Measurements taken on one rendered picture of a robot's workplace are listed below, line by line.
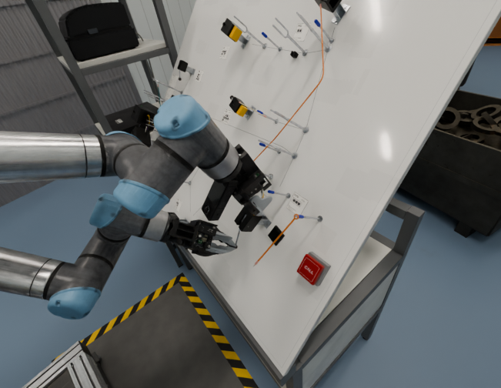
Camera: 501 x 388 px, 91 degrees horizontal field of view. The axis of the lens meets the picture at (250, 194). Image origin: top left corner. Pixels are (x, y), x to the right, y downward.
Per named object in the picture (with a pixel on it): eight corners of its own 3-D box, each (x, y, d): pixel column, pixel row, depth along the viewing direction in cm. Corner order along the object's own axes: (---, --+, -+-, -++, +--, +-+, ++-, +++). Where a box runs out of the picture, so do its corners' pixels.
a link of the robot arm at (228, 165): (204, 177, 43) (187, 152, 48) (217, 188, 47) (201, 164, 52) (236, 148, 43) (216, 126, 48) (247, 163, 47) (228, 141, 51)
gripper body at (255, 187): (273, 187, 56) (252, 158, 46) (244, 211, 56) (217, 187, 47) (256, 167, 61) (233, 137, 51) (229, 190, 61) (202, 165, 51)
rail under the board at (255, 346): (282, 387, 65) (280, 380, 61) (139, 192, 143) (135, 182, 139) (296, 371, 67) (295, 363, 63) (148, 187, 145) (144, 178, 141)
